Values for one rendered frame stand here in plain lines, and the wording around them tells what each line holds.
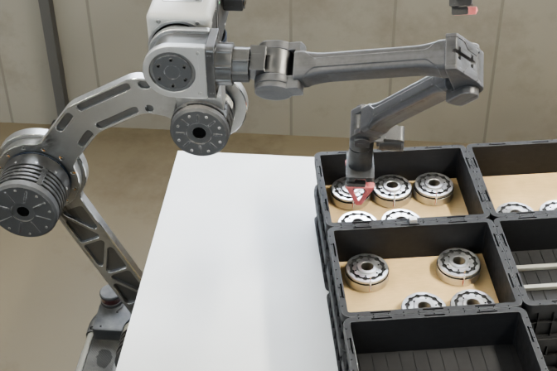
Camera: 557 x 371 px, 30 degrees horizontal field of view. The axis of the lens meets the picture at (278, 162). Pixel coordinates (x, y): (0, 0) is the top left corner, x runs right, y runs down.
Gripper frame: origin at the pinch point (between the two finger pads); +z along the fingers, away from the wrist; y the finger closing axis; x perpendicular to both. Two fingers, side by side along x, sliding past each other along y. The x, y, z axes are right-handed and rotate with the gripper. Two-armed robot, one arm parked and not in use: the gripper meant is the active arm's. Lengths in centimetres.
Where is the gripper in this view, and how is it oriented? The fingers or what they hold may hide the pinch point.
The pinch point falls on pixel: (358, 194)
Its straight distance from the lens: 254.2
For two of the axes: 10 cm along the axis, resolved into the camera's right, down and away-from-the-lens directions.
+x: -10.0, -0.2, 0.3
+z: 0.0, 7.9, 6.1
